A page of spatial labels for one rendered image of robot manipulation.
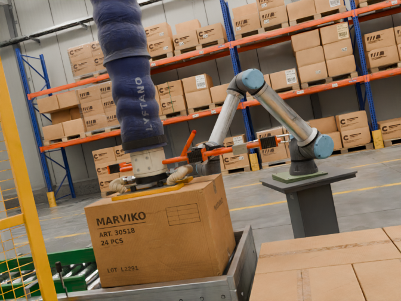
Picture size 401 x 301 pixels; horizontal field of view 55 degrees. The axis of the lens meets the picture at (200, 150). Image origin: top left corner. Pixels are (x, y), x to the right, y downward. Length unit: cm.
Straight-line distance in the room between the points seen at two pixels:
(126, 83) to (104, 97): 804
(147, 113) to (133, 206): 44
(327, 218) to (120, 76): 159
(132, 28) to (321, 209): 162
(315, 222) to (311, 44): 679
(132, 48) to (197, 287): 111
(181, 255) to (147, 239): 17
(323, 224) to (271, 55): 803
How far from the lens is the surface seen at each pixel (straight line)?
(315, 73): 901
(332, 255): 182
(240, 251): 184
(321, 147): 242
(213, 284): 163
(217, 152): 181
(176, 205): 172
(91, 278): 224
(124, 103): 185
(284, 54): 1035
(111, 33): 190
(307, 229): 262
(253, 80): 222
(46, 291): 182
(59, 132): 1057
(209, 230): 171
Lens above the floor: 120
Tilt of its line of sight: 3 degrees down
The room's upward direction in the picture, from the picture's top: 12 degrees counter-clockwise
